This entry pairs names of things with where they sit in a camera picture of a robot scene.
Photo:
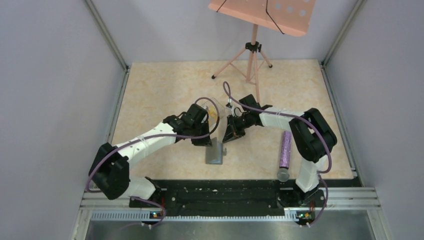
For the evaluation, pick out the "purple glitter microphone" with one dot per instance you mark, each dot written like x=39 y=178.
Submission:
x=283 y=174

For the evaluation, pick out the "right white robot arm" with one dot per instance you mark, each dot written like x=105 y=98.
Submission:
x=312 y=135

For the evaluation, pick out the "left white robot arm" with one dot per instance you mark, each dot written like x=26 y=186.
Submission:
x=110 y=171

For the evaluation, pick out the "clear plastic card box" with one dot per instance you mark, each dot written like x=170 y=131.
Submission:
x=215 y=111

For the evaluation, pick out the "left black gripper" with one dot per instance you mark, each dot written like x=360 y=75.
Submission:
x=206 y=142

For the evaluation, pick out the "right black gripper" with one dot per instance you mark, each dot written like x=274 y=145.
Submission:
x=232 y=131

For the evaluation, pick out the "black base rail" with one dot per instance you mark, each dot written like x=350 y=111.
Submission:
x=244 y=199

